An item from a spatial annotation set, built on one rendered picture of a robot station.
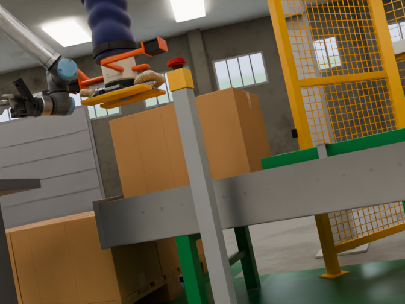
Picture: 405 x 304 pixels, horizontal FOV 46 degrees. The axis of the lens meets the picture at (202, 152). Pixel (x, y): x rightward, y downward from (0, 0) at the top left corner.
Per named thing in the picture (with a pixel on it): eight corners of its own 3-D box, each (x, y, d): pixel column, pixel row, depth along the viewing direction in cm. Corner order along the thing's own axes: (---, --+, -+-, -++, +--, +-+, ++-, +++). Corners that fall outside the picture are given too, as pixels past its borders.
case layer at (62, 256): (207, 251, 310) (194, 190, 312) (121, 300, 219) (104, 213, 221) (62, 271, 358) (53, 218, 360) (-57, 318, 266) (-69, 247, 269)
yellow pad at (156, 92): (166, 93, 248) (164, 84, 248) (159, 91, 239) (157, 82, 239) (109, 109, 258) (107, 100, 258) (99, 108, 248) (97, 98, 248)
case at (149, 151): (275, 176, 229) (258, 95, 231) (252, 183, 192) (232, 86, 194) (164, 198, 251) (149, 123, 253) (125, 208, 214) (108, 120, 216)
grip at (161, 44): (168, 52, 209) (166, 40, 209) (161, 47, 201) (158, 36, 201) (150, 57, 212) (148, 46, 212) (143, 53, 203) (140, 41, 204)
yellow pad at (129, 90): (152, 89, 230) (150, 79, 230) (144, 87, 220) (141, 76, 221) (91, 106, 240) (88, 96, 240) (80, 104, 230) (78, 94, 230)
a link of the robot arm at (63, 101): (65, 98, 231) (67, 118, 230) (41, 96, 222) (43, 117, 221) (75, 92, 225) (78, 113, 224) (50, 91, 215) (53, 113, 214)
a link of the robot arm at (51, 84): (69, 64, 222) (73, 90, 220) (62, 72, 231) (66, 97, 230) (49, 64, 217) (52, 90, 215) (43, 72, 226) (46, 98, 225)
